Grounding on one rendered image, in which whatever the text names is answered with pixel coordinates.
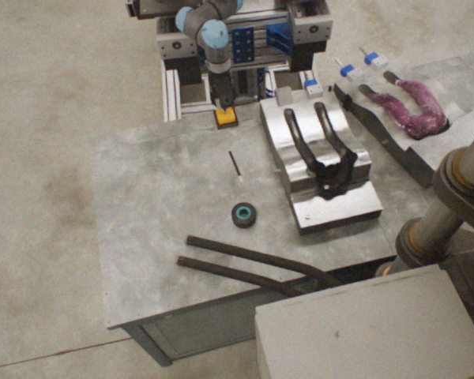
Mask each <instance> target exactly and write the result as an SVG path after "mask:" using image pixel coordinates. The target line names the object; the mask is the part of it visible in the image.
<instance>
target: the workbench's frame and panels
mask: <svg viewBox="0 0 474 379"><path fill-rule="evenodd" d="M396 258H397V255H396V256H390V257H384V258H381V259H377V260H374V261H368V262H365V263H362V264H358V265H352V266H348V267H345V268H336V269H333V270H329V271H326V273H328V274H330V275H331V276H332V277H334V278H335V279H337V280H338V281H340V282H341V283H342V284H343V285H345V284H349V283H358V282H361V281H364V280H370V279H373V276H374V274H375V273H376V271H377V269H378V268H379V267H380V266H381V265H382V264H384V263H386V262H388V261H394V260H395V259H396ZM283 284H285V285H288V286H289V287H292V288H294V289H296V290H297V291H299V292H301V293H303V294H305V295H308V294H311V293H314V292H318V291H324V290H327V289H330V288H329V287H327V286H326V285H325V284H324V283H322V282H320V281H318V280H316V279H314V278H312V277H310V276H305V277H302V278H298V279H295V280H289V281H286V282H283ZM287 298H289V297H287V296H285V295H283V294H281V293H279V292H277V291H274V290H271V289H268V288H266V287H259V288H255V289H252V290H248V291H244V292H240V293H237V294H233V295H228V296H224V297H221V298H215V299H213V300H209V301H206V302H199V303H196V304H195V305H192V306H187V307H183V308H180V309H176V310H171V311H167V312H164V313H158V314H155V315H152V316H148V317H143V318H141V319H139V320H136V321H130V322H126V323H123V324H120V325H114V326H111V327H108V328H107V329H108V330H109V331H111V330H112V329H115V328H122V329H124V330H125V331H126V332H127V333H128V334H129V335H130V336H131V337H132V338H133V339H134V340H135V341H136V342H137V343H138V344H139V345H140V346H141V347H142V348H143V349H145V350H146V351H147V353H148V354H149V355H150V356H151V357H152V358H153V359H154V360H155V361H156V362H157V363H158V364H159V365H160V366H161V367H165V366H170V365H172V364H173V363H172V361H175V360H178V359H181V358H185V357H186V356H190V355H195V354H199V353H202V352H206V351H211V350H214V349H217V348H221V347H226V346H230V345H233V344H237V343H242V342H245V341H248V340H253V339H256V335H255V324H254V315H256V313H255V307H256V306H262V305H265V304H269V303H272V302H278V301H281V300H285V299H287Z"/></svg>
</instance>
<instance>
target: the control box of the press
mask: <svg viewBox="0 0 474 379"><path fill-rule="evenodd" d="M255 313H256V315H254V324H255V335H256V348H257V360H258V371H259V374H260V378H261V379H474V324H473V322H472V321H471V319H470V317H469V315H468V312H467V310H466V309H465V307H464V306H463V304H462V301H461V299H460V297H459V295H458V293H457V290H455V288H454V286H453V284H452V282H451V280H450V278H449V276H448V274H447V272H446V271H443V270H441V269H440V268H439V266H438V264H434V265H428V266H424V267H421V268H415V269H412V270H408V271H405V272H399V273H398V272H396V273H392V274H389V275H386V276H380V277H377V278H373V279H370V280H364V281H361V282H358V283H349V284H345V285H342V286H339V287H333V288H330V289H327V290H324V291H318V292H314V293H311V294H308V295H302V296H299V297H295V298H287V299H285V300H281V301H278V302H272V303H269V304H265V305H262V306H256V307H255Z"/></svg>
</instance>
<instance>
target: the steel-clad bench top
mask: <svg viewBox="0 0 474 379"><path fill-rule="evenodd" d="M409 68H411V69H412V70H413V71H415V72H417V73H421V74H423V75H427V76H429V77H432V78H434V79H435V80H437V81H438V82H439V83H440V84H441V86H442V87H443V88H444V89H445V90H446V91H447V93H448V94H449V95H450V97H451V99H452V100H453V101H454V102H455V104H456V105H457V106H458V107H459V108H460V109H461V110H462V111H463V112H464V113H465V114H468V113H470V112H472V111H474V52H472V53H469V54H465V55H462V56H457V57H453V58H447V59H442V60H438V61H437V62H431V63H427V64H422V65H418V66H412V67H409ZM337 100H338V103H339V105H340V108H341V110H342V112H343V115H344V117H345V120H346V122H347V124H348V126H349V128H350V130H351V131H352V133H353V134H354V135H355V137H356V138H357V139H358V140H359V141H360V142H361V144H362V146H363V147H364V148H365V149H366V151H367V154H368V156H369V158H370V160H371V168H370V172H369V179H370V182H371V185H372V187H373V189H374V192H375V194H376V195H377V198H378V200H379V202H380V205H381V206H382V211H381V213H380V215H379V217H378V218H376V219H372V220H366V221H363V222H359V223H354V224H350V225H347V226H345V225H344V226H340V227H335V228H331V229H328V230H324V231H318V232H314V233H311V234H308V235H302V236H300V234H299V230H298V227H297V225H296V222H295V218H294V216H293V214H292V210H291V207H290V204H289V202H288V198H287V195H286V193H285V191H284V187H283V184H282V181H281V179H280V175H279V173H278V172H277V173H274V170H276V169H277V166H276V164H275V161H274V158H273V154H272V149H271V147H270V144H269V141H268V138H267V136H266V133H265V129H264V126H263V124H262V121H261V117H260V102H257V103H251V104H247V105H244V106H240V107H234V108H235V113H236V115H237V118H238V120H239V125H238V126H233V127H229V128H226V129H220V130H218V129H217V125H216V120H215V117H214V114H213V111H212V112H208V113H204V114H197V115H194V116H190V117H186V118H180V119H176V120H172V121H168V122H161V123H157V124H154V125H150V126H144V127H143V126H140V127H136V128H133V129H125V130H122V131H118V132H114V133H107V134H104V135H99V136H94V137H88V147H89V154H90V156H91V164H92V180H93V189H94V197H95V204H96V220H97V229H98V235H97V237H98V245H99V253H100V269H101V277H102V285H103V293H102V294H103V310H104V318H105V327H106V328H108V327H111V326H114V325H120V324H123V323H126V322H130V321H136V320H139V319H141V318H143V317H148V316H152V315H155V314H158V313H164V312H167V311H171V310H176V309H180V308H183V307H187V306H192V305H195V304H196V303H199V302H206V301H209V300H213V299H215V298H221V297H224V296H228V295H233V294H237V293H240V292H244V291H248V290H252V289H255V288H259V287H261V286H258V285H255V284H252V283H247V282H243V281H241V280H235V279H233V280H232V279H229V278H225V277H222V276H218V275H214V274H211V273H207V272H202V271H198V270H195V269H192V268H187V267H184V266H181V265H176V264H175V256H176V255H182V256H185V257H190V258H193V259H197V260H200V261H206V262H209V263H213V264H216V265H221V266H224V267H228V268H233V269H237V270H240V271H244V272H249V273H252V274H255V275H259V276H264V277H267V278H270V279H272V280H276V281H279V282H280V283H283V282H286V281H289V280H295V279H298V278H302V277H305V276H306V275H304V274H301V273H298V272H293V271H289V270H286V269H282V268H278V267H275V266H272V265H266V264H262V263H259V262H256V261H250V260H247V259H244V258H241V257H235V256H232V255H228V254H225V253H220V252H216V251H213V250H207V249H204V248H201V247H197V246H189V245H187V244H185V243H184V238H185V236H186V235H192V236H195V237H198V238H203V239H207V240H211V241H214V242H222V243H226V244H229V245H233V246H239V247H242V248H246V249H249V250H254V251H258V252H262V253H267V254H271V255H274V256H277V257H283V258H287V259H290V260H293V261H299V262H303V263H305V264H308V265H312V266H314V267H315V268H319V269H321V270H322V271H323V272H326V271H329V270H333V269H336V268H345V267H348V266H352V265H358V264H362V263H365V262H368V261H374V260H377V259H381V258H384V257H390V256H396V255H397V251H396V248H395V241H396V238H397V235H398V233H399V231H400V230H401V228H402V227H403V225H404V224H405V223H406V222H407V221H408V220H410V219H412V218H415V217H420V216H424V214H425V212H426V211H427V210H428V208H429V206H431V204H432V202H433V201H434V199H435V198H436V195H435V192H434V189H433V186H432V187H431V188H429V189H427V190H424V189H423V187H422V186H421V185H420V184H419V183H418V182H417V181H416V180H415V179H414V178H413V177H412V176H411V175H410V174H409V173H408V172H407V171H406V170H405V169H404V168H403V167H402V165H401V164H400V163H399V162H398V161H397V160H396V159H395V158H394V157H393V156H392V154H391V153H390V152H389V151H387V150H386V149H385V148H384V147H383V146H382V144H381V143H380V142H379V141H378V140H377V139H376V138H375V137H374V136H373V135H372V134H371V132H370V131H369V130H368V129H367V128H366V127H365V126H364V125H363V124H362V123H361V122H360V120H359V119H357V118H356V117H355V116H354V115H353V114H352V113H351V112H350V110H348V112H347V111H346V110H345V109H344V108H343V103H342V102H341V101H340V100H339V99H338V98H337ZM228 151H231V153H232V155H233V157H234V159H235V162H236V164H237V167H238V169H239V171H240V173H241V175H242V177H243V181H244V183H241V182H240V179H239V176H238V174H237V171H236V169H235V167H234V165H233V162H232V161H231V157H230V155H229V153H228ZM241 202H247V203H249V204H251V205H253V206H254V208H255V211H256V220H255V223H254V224H253V225H252V226H251V227H248V228H246V229H242V228H239V227H237V226H236V225H234V224H233V222H232V219H231V210H232V209H233V207H234V206H235V205H237V204H238V203H241Z"/></svg>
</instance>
